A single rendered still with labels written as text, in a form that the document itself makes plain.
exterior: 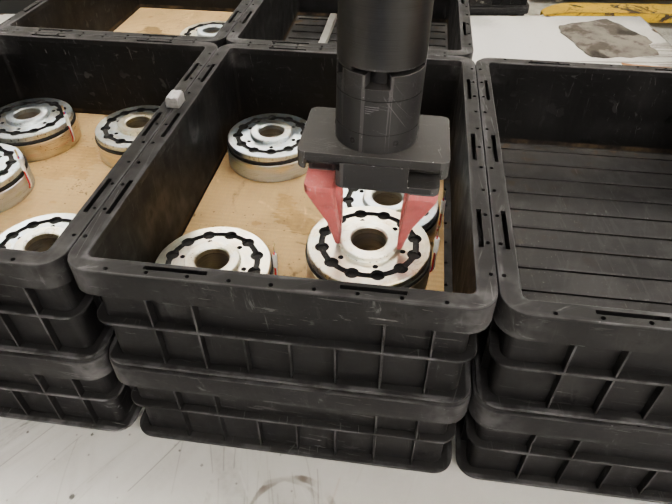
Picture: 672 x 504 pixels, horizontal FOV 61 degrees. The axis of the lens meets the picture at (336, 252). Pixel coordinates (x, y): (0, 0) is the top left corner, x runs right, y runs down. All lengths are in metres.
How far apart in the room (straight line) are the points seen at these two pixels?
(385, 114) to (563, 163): 0.40
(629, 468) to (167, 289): 0.40
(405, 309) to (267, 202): 0.28
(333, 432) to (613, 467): 0.24
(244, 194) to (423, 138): 0.28
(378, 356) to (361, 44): 0.22
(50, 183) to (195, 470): 0.36
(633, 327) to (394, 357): 0.16
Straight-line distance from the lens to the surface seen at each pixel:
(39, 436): 0.64
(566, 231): 0.62
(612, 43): 1.46
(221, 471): 0.57
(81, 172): 0.72
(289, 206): 0.61
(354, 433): 0.51
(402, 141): 0.38
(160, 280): 0.40
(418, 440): 0.51
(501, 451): 0.52
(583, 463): 0.56
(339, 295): 0.37
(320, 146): 0.39
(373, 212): 0.50
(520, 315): 0.38
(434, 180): 0.40
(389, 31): 0.35
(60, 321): 0.50
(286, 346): 0.44
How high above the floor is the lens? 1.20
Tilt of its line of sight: 42 degrees down
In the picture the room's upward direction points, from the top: straight up
